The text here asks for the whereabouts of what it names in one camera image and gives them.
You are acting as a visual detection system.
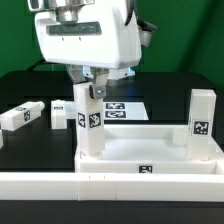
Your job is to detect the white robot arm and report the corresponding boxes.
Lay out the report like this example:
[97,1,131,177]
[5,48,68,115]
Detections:
[27,0,157,99]

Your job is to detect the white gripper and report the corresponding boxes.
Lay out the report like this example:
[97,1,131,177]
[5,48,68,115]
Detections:
[34,0,141,99]

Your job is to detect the black cable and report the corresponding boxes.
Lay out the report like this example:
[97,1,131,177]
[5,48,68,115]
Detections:
[26,59,48,72]

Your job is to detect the white fiducial marker sheet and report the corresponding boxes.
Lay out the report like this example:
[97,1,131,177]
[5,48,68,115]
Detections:
[65,100,150,122]

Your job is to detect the white desk top tray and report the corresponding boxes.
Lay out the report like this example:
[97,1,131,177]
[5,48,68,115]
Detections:
[75,125,224,174]

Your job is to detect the white front fence bar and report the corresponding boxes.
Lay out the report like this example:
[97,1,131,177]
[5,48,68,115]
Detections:
[0,172,224,202]

